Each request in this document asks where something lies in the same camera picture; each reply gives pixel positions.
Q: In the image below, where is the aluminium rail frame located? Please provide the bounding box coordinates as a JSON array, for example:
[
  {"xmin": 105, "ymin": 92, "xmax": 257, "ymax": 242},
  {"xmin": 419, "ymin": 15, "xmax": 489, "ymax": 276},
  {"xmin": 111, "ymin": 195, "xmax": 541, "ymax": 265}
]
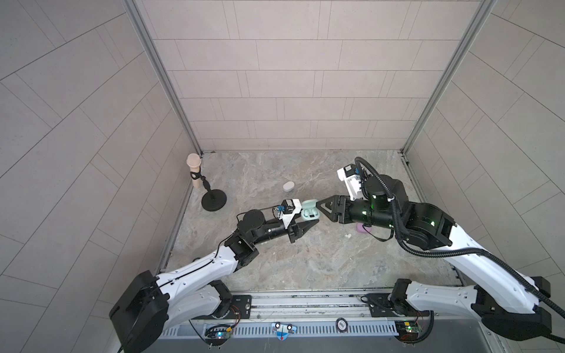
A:
[{"xmin": 123, "ymin": 288, "xmax": 493, "ymax": 327}]

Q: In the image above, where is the blue white small device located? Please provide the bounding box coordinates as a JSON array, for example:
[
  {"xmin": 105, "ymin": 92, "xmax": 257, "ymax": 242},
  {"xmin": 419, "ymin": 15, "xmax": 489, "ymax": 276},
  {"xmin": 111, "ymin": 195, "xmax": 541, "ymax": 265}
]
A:
[{"xmin": 272, "ymin": 322, "xmax": 297, "ymax": 341}]

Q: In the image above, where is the green earbud charging case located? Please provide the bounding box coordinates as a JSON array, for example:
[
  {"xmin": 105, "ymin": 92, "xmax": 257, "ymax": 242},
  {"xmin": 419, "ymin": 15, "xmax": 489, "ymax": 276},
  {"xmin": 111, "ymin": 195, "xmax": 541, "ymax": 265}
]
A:
[{"xmin": 300, "ymin": 199, "xmax": 320, "ymax": 221}]

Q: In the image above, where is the white earbud charging case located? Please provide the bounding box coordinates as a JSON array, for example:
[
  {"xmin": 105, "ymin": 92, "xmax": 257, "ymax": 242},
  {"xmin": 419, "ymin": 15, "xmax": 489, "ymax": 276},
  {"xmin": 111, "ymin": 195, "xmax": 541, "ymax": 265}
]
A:
[{"xmin": 282, "ymin": 181, "xmax": 295, "ymax": 192}]

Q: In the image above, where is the round black sticker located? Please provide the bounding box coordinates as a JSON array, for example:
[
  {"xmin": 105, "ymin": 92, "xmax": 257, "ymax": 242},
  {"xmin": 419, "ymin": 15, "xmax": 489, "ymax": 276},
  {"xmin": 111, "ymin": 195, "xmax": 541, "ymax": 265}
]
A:
[{"xmin": 335, "ymin": 318, "xmax": 349, "ymax": 333}]

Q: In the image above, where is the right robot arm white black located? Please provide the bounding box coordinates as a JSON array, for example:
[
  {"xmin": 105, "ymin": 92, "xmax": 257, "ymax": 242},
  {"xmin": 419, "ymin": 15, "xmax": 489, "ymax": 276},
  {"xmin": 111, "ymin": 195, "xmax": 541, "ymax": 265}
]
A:
[{"xmin": 316, "ymin": 169, "xmax": 564, "ymax": 341}]

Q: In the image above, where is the right green circuit board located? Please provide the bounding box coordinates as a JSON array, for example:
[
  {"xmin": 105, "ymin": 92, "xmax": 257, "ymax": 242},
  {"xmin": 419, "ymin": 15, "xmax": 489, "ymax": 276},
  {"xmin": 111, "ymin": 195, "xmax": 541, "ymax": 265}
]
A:
[{"xmin": 394, "ymin": 321, "xmax": 422, "ymax": 342}]

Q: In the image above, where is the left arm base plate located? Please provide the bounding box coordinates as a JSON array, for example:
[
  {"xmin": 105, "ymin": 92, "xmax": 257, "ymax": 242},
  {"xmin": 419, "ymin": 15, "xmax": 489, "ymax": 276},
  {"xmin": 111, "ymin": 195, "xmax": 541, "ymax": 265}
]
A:
[{"xmin": 196, "ymin": 295, "xmax": 252, "ymax": 320}]

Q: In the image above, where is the beige microphone on black stand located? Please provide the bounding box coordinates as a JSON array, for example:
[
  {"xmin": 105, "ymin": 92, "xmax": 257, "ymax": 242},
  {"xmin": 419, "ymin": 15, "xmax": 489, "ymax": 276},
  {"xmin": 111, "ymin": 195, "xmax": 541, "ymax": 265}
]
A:
[{"xmin": 186, "ymin": 153, "xmax": 227, "ymax": 212}]

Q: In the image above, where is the pink earbud charging case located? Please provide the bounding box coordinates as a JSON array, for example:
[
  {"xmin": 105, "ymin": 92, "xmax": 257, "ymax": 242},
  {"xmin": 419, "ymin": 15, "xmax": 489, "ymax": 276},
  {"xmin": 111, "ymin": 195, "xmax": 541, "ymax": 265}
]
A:
[{"xmin": 356, "ymin": 224, "xmax": 372, "ymax": 234}]

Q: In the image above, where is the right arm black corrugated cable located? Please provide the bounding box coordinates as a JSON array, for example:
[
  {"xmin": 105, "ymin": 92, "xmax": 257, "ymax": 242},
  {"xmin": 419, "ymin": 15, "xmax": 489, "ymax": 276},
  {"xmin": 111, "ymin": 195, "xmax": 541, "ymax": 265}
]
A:
[{"xmin": 354, "ymin": 156, "xmax": 565, "ymax": 345}]

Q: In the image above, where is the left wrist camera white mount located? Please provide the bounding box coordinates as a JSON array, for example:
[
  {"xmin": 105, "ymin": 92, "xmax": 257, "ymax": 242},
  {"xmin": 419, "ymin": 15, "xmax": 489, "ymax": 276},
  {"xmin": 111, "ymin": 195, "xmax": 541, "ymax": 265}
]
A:
[{"xmin": 272, "ymin": 199, "xmax": 302, "ymax": 229}]

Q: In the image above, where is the green circuit board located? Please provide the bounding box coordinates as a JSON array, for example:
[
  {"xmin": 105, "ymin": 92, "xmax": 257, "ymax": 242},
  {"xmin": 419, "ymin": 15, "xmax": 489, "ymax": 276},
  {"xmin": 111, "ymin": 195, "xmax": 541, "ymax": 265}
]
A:
[
  {"xmin": 204, "ymin": 324, "xmax": 234, "ymax": 347},
  {"xmin": 394, "ymin": 321, "xmax": 422, "ymax": 342}
]

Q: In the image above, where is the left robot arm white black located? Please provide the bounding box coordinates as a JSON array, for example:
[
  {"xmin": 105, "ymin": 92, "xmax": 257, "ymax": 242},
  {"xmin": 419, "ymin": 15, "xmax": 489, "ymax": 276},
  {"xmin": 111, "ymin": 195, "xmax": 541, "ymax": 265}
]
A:
[{"xmin": 109, "ymin": 210, "xmax": 318, "ymax": 352}]

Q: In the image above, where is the left green circuit board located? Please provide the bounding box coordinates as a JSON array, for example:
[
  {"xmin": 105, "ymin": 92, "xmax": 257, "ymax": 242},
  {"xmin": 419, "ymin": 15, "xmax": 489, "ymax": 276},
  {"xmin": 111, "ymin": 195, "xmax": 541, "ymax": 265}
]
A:
[{"xmin": 204, "ymin": 324, "xmax": 234, "ymax": 347}]

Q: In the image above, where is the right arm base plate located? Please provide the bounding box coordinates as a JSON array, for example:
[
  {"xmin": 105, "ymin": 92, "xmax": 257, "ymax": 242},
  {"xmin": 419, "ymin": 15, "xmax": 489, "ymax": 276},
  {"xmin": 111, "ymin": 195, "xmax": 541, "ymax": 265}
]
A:
[{"xmin": 360, "ymin": 294, "xmax": 430, "ymax": 317}]

